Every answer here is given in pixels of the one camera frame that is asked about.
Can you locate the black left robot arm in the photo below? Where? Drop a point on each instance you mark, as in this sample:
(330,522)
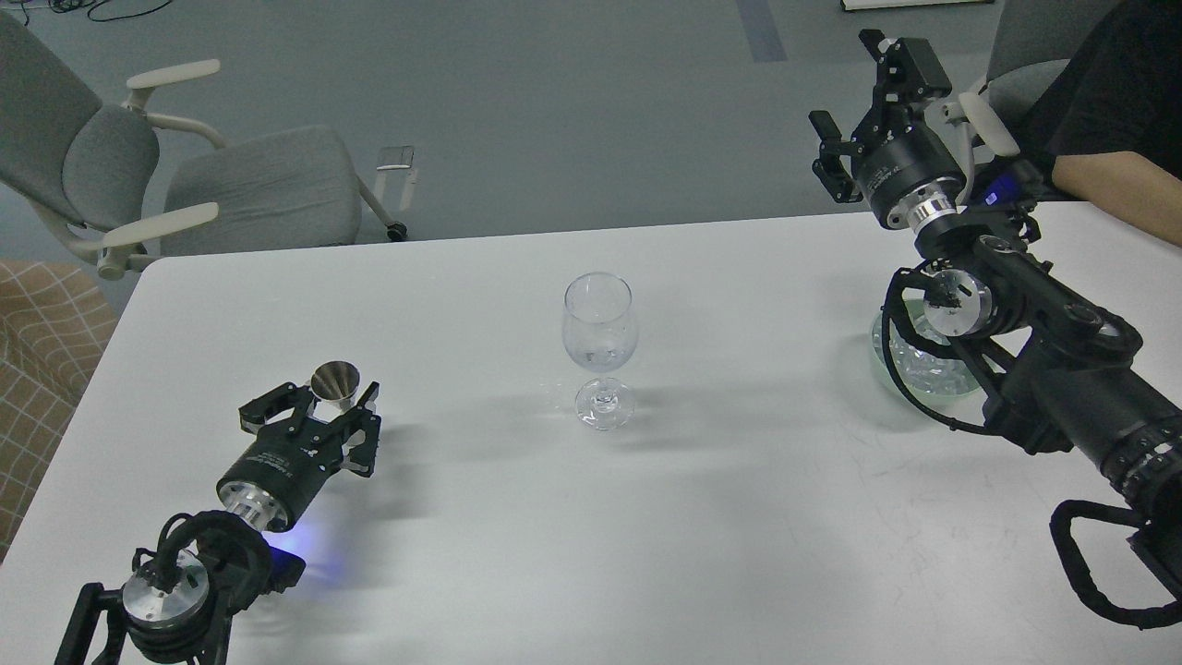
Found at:
(179,603)

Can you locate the steel cocktail jigger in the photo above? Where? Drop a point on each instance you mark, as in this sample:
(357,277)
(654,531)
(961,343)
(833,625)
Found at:
(336,383)

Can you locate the person in black shirt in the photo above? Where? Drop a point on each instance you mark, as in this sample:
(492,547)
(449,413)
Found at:
(1107,129)

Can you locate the grey office chair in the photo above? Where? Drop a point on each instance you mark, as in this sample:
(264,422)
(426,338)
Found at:
(107,179)

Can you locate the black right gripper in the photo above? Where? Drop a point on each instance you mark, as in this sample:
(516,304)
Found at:
(892,158)

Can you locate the clear wine glass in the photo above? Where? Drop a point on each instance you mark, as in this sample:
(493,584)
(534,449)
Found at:
(600,332)

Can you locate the grey chair under person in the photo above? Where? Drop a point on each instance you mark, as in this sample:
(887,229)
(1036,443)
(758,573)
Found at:
(1032,45)

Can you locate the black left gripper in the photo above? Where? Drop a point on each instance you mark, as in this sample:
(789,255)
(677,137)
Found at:
(273,483)

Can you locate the green bowl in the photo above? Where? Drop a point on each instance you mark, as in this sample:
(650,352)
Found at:
(921,325)

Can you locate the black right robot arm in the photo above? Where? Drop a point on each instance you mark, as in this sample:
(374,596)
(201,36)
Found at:
(1055,368)

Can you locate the clear ice cubes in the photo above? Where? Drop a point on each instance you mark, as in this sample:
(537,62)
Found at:
(930,377)

